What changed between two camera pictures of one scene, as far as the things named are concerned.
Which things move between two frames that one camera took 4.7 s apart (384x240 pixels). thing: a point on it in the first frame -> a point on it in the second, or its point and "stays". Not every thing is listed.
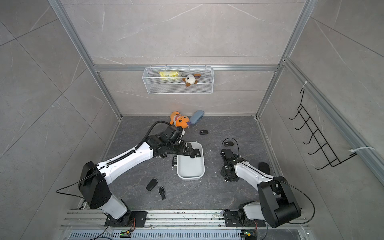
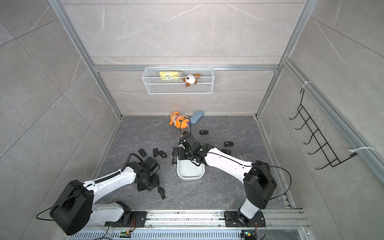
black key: [228, 144] stays
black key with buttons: [174, 161] stays
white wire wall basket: [178, 79] stays
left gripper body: [181, 149] -> [152, 181]
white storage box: [189, 168] stays
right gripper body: [224, 172] -> [184, 154]
